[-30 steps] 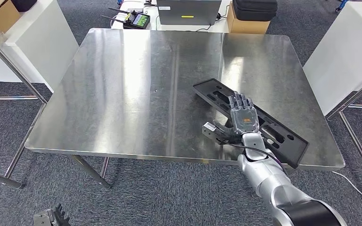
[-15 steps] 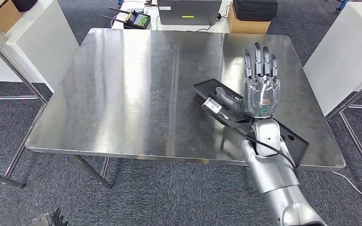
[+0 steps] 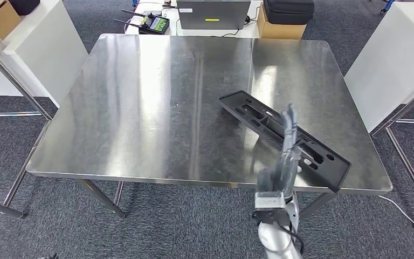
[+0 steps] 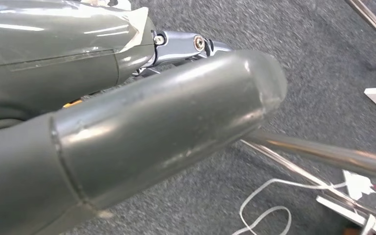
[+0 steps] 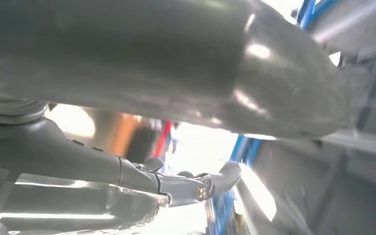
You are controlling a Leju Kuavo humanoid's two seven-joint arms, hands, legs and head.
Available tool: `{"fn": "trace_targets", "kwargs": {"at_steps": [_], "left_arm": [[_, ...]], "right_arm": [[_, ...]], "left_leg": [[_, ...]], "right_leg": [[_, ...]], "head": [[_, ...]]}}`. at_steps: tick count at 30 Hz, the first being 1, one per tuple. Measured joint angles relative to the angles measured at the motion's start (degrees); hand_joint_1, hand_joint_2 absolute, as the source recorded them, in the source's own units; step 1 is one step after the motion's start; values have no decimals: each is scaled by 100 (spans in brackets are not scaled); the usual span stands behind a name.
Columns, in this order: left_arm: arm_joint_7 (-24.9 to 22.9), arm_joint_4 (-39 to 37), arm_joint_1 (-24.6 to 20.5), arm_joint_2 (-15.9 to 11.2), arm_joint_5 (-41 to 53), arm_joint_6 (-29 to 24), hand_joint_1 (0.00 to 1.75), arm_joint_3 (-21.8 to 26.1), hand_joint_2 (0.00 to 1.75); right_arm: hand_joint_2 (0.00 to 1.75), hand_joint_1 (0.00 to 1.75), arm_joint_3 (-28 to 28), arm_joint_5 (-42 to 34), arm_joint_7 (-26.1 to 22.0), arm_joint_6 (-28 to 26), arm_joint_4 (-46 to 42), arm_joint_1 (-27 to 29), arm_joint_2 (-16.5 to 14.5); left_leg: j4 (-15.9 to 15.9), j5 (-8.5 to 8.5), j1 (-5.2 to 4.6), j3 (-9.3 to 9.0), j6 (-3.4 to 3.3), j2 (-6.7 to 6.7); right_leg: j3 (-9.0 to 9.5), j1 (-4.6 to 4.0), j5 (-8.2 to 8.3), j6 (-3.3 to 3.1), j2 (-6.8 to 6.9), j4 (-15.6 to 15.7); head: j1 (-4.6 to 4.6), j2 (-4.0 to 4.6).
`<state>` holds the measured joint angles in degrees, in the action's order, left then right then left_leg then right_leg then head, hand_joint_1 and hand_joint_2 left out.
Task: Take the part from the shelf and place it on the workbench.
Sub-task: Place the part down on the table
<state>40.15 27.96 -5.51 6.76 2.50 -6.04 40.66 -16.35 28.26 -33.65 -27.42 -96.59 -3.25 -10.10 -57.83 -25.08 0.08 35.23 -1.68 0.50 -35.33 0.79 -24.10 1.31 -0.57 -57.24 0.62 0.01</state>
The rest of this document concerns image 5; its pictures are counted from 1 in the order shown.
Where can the brown box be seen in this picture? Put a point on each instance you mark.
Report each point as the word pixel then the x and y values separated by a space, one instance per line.
pixel 123 133

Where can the stainless steel workbench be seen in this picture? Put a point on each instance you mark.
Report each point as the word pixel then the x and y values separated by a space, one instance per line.
pixel 304 194

